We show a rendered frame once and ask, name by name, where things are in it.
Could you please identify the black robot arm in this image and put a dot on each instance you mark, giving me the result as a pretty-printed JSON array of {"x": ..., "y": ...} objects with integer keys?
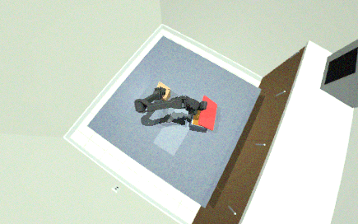
[{"x": 176, "y": 103}]

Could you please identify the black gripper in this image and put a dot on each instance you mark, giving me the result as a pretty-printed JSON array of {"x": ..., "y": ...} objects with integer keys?
[{"x": 202, "y": 105}]

